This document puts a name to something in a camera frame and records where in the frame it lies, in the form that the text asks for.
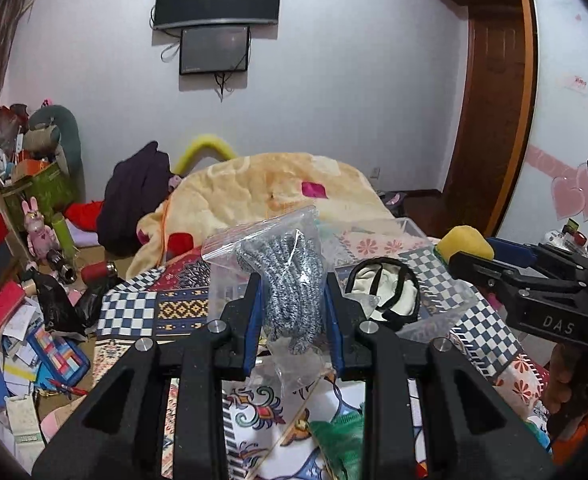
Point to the brown wooden door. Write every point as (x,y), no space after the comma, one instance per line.
(494,121)

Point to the yellow sponge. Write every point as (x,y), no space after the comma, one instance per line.
(463,239)

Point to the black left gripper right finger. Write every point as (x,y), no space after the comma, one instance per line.
(469,430)

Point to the dark purple garment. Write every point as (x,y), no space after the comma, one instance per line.
(137,186)

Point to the green knitted cloth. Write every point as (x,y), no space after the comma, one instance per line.
(341,443)

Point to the red cloth on floor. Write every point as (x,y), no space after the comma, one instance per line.
(84,216)

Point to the beige plush blanket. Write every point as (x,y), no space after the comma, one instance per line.
(249,189)

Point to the white pouch with black cord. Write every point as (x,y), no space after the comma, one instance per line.
(388,290)

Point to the grey green plush toy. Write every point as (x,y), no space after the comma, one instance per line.
(52,131)

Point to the green cardboard box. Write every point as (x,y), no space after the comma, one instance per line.
(53,190)

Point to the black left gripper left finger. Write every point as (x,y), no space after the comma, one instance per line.
(117,431)

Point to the small black wall monitor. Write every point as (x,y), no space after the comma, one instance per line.
(214,50)

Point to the yellow plush headband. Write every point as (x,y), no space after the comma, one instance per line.
(203,146)

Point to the clear plastic storage bin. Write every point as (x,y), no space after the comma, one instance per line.
(443,299)

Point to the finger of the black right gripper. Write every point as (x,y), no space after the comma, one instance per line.
(498,272)
(544,258)

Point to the colourful pencil case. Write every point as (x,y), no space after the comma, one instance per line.
(61,357)

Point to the pink rabbit toy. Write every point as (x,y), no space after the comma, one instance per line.
(41,238)

